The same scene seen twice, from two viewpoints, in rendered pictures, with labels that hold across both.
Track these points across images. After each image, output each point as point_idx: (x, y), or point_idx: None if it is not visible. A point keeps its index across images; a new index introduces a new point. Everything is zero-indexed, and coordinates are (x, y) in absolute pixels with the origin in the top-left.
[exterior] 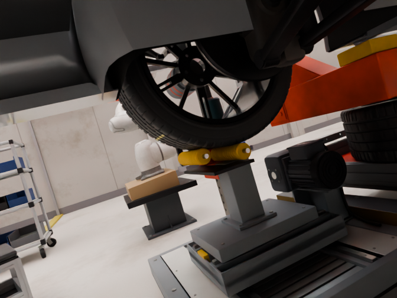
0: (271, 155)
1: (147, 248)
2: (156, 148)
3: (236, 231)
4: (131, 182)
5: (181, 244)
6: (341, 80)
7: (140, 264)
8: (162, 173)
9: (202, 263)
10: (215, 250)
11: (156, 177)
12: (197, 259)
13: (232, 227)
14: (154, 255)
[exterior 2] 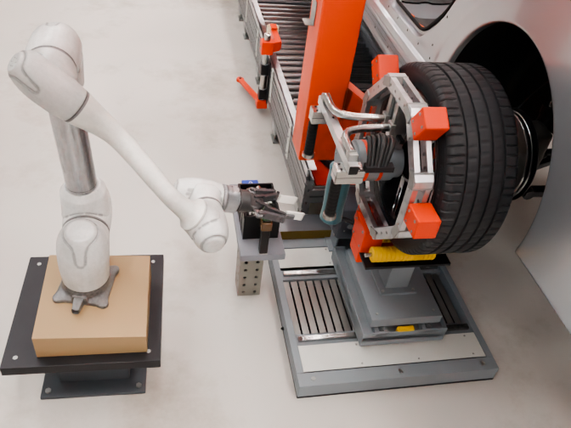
0: (352, 207)
1: (185, 397)
2: (107, 230)
3: (414, 295)
4: (56, 325)
5: (229, 354)
6: None
7: (245, 410)
8: (121, 273)
9: (404, 335)
10: (435, 317)
11: (148, 286)
12: (389, 337)
13: (402, 294)
14: (231, 390)
